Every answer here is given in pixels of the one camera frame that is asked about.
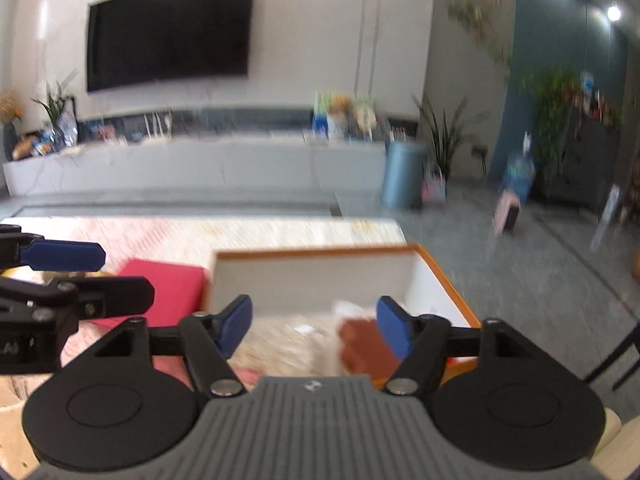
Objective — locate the tall leafy floor plant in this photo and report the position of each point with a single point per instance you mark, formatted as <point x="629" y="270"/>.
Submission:
<point x="445" y="135"/>

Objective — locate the grey blue trash can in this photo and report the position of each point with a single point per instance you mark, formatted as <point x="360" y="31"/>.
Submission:
<point x="404" y="175"/>

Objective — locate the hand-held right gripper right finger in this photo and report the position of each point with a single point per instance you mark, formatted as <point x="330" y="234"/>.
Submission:
<point x="392" y="327"/>

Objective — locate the black chair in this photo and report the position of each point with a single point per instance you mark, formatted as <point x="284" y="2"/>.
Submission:
<point x="617" y="360"/>

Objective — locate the large bushy potted plant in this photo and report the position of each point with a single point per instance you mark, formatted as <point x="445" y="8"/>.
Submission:
<point x="552" y="120"/>

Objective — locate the vase with dried flowers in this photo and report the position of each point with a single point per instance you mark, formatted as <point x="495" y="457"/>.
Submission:
<point x="10" y="130"/>

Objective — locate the gold round pot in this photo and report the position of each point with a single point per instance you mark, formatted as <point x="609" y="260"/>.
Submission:
<point x="636" y="265"/>

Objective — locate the white tissue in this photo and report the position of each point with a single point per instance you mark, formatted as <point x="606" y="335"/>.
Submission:
<point x="350" y="309"/>

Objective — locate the dark cabinet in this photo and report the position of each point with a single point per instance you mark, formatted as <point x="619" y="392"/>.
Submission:
<point x="590" y="165"/>

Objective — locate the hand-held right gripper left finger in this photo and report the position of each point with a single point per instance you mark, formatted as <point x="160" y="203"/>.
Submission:
<point x="235" y="327"/>

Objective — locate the wall-mounted black television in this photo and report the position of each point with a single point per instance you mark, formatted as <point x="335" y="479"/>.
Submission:
<point x="170" y="32"/>

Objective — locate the small pink case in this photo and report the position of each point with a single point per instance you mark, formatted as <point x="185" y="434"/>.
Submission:
<point x="507" y="215"/>

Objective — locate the green plant in glass vase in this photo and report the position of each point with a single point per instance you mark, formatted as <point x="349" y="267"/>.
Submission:
<point x="56" y="110"/>

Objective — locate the clear gift bag white ball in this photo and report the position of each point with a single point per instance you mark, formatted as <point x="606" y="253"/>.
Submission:
<point x="290" y="345"/>

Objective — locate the brown ceramic gourd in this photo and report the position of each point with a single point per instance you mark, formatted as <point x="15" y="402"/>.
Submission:
<point x="22" y="149"/>

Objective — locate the marble television console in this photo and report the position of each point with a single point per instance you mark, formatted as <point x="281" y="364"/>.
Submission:
<point x="175" y="167"/>

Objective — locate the woven pink basket bag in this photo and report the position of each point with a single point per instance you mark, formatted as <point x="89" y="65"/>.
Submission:
<point x="434" y="187"/>

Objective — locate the orange cardboard box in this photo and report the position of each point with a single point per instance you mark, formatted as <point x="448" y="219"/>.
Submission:
<point x="310" y="275"/>

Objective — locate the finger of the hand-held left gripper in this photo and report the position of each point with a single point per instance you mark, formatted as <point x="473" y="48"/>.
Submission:
<point x="65" y="256"/>
<point x="115" y="297"/>

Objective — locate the hanging vine plant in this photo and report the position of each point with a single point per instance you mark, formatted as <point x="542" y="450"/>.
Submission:
<point x="472" y="17"/>

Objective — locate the blue water jug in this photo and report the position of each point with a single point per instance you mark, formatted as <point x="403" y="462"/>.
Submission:
<point x="519" y="175"/>

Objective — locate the brown plush toy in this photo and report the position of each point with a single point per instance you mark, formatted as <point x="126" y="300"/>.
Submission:
<point x="367" y="350"/>

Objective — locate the green painted picture board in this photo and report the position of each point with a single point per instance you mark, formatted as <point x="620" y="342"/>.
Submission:
<point x="320" y="110"/>

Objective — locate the teddy bear bouquet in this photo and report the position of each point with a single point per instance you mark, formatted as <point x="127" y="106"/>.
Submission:
<point x="342" y="115"/>

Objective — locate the red box with pink puffs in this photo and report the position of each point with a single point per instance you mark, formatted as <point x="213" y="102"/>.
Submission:
<point x="165" y="280"/>

